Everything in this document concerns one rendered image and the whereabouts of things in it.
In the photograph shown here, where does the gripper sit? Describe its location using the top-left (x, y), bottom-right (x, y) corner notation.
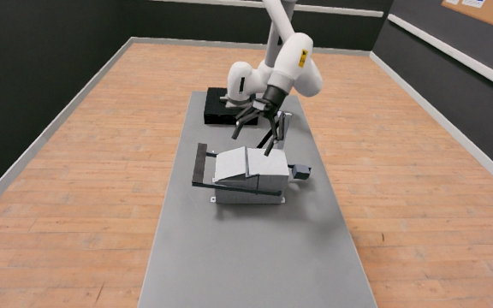
top-left (231, 86), bottom-right (286, 157)

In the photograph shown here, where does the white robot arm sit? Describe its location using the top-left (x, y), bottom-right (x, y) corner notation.
top-left (220, 0), bottom-right (323, 109)

